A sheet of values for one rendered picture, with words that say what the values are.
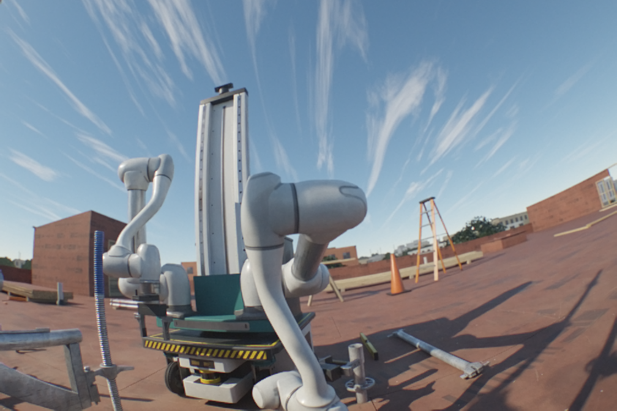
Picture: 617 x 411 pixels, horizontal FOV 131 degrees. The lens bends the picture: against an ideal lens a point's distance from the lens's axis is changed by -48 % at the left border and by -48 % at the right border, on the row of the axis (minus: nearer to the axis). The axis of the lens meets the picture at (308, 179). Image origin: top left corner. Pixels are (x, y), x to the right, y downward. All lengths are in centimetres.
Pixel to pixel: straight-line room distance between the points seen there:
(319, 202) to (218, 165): 110
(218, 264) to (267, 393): 89
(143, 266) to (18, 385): 69
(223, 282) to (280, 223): 84
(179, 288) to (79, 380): 71
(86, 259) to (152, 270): 904
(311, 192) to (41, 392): 96
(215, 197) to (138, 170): 47
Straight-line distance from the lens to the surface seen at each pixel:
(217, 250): 153
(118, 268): 120
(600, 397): 105
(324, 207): 63
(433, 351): 160
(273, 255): 65
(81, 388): 106
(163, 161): 148
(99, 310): 111
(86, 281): 1012
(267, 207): 63
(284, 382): 85
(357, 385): 120
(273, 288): 69
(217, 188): 161
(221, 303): 143
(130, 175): 150
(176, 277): 141
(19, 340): 89
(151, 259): 116
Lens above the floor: 60
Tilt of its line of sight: 20 degrees up
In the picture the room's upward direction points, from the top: 8 degrees counter-clockwise
